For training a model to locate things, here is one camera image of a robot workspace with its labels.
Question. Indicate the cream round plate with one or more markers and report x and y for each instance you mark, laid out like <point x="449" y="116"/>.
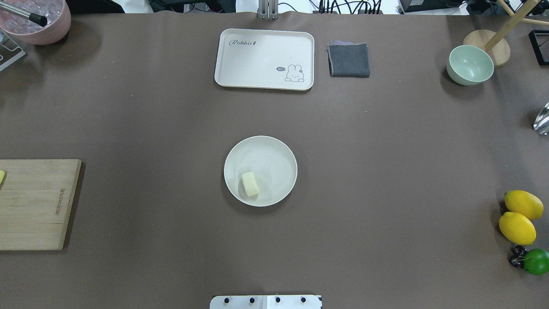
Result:
<point x="271" y="161"/>

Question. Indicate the pale white bun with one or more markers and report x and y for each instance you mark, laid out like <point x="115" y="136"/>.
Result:
<point x="250" y="184"/>

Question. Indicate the cream rabbit tray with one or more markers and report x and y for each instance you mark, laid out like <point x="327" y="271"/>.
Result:
<point x="266" y="59"/>

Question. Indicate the grey folded cloth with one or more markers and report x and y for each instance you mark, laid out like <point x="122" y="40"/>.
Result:
<point x="348" y="59"/>

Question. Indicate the mint green bowl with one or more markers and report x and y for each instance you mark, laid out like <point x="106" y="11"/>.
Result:
<point x="469" y="65"/>

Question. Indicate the wooden cutting board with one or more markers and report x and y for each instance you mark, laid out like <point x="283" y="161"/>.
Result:
<point x="36" y="199"/>

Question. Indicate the wooden cup stand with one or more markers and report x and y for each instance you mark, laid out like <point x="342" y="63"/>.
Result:
<point x="494" y="43"/>

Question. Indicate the yellow lemon far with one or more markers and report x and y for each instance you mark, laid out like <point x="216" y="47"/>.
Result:
<point x="525" y="203"/>

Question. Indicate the yellow lemon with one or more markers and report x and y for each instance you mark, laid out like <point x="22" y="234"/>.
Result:
<point x="525" y="203"/>
<point x="517" y="228"/>

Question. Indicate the yellow lemon near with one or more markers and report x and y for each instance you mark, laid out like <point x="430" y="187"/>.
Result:
<point x="517" y="228"/>

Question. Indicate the pink bowl with ice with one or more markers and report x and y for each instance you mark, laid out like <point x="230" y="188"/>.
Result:
<point x="37" y="22"/>

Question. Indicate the dark cherries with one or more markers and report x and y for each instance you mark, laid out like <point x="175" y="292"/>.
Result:
<point x="518" y="254"/>

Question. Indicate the metal scoop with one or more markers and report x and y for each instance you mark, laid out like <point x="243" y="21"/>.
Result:
<point x="541" y="122"/>

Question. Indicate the green lime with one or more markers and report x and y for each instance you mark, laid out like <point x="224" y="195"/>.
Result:
<point x="536" y="262"/>

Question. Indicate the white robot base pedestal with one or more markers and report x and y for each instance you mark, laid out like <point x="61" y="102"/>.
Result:
<point x="284" y="301"/>

